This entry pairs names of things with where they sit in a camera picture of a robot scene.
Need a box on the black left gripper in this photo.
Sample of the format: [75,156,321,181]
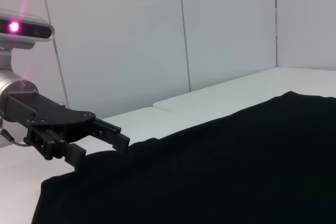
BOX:
[0,92,131,172]

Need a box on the black t-shirt with white print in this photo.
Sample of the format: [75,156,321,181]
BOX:
[31,91,336,224]

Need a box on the thin grey left gripper cable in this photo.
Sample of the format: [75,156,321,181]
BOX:
[0,128,34,147]

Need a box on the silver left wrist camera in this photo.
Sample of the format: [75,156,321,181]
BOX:
[0,8,56,51]

